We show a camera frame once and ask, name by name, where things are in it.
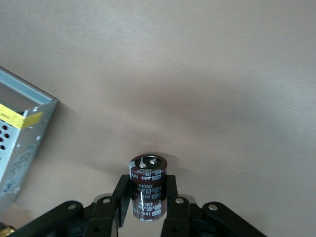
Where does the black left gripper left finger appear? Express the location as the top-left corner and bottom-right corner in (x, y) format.
(14, 174), (131, 237)

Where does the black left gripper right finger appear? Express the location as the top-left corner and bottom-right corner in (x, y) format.
(160, 174), (269, 237)

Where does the dark brown electrolytic capacitor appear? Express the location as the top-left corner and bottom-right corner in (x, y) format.
(129, 155), (168, 223)

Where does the metal mesh power supply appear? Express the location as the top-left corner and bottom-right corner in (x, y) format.
(0, 65), (59, 210)

